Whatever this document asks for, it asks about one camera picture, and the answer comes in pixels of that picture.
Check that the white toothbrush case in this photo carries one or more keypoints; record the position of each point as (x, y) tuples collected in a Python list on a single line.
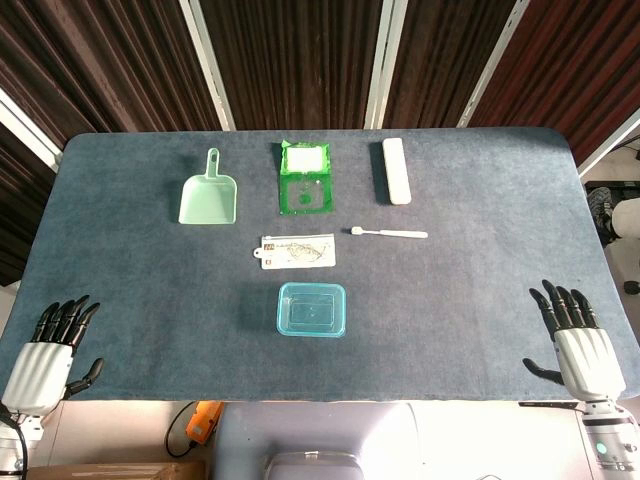
[(396, 172)]

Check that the blue table cloth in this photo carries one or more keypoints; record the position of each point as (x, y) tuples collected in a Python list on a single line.
[(150, 280)]

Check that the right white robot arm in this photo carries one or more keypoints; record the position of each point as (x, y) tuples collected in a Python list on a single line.
[(610, 440)]

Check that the clear zip bag with print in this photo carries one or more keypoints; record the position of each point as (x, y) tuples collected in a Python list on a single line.
[(297, 252)]

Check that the black equipment in background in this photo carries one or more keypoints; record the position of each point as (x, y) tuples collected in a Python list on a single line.
[(600, 210)]

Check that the green plastic packet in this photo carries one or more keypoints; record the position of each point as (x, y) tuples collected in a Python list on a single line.
[(304, 192)]

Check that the grey robot torso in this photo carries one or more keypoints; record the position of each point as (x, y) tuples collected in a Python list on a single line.
[(320, 425)]

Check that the orange handheld device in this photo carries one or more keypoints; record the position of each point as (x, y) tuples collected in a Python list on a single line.
[(202, 422)]

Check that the clear plastic food container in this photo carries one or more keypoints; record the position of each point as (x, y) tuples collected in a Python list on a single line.
[(312, 316)]

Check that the blue plastic container lid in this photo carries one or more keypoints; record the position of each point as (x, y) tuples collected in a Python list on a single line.
[(311, 310)]

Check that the light green plastic dustpan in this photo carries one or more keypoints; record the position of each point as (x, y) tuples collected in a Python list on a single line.
[(207, 200)]

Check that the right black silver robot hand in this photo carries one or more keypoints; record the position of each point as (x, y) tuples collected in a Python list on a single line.
[(590, 362)]

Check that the white partition frame post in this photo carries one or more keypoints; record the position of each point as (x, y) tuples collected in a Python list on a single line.
[(384, 65), (206, 65), (612, 140), (27, 127), (492, 65)]

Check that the white toothbrush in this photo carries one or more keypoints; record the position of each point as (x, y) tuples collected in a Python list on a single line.
[(395, 233)]

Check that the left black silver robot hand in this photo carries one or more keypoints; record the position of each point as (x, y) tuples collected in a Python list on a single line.
[(40, 372)]

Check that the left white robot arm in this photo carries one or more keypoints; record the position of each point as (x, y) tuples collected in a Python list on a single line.
[(12, 442)]

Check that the white rounded background object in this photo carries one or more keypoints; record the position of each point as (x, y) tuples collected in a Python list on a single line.
[(627, 217)]

